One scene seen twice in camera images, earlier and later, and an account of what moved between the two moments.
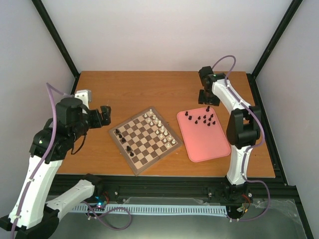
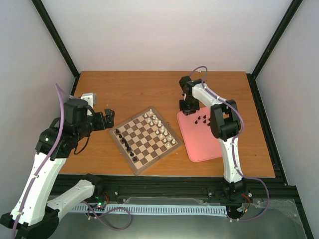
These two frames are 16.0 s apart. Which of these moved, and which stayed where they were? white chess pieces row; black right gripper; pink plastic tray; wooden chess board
Moved: black right gripper
Stayed: pink plastic tray; wooden chess board; white chess pieces row
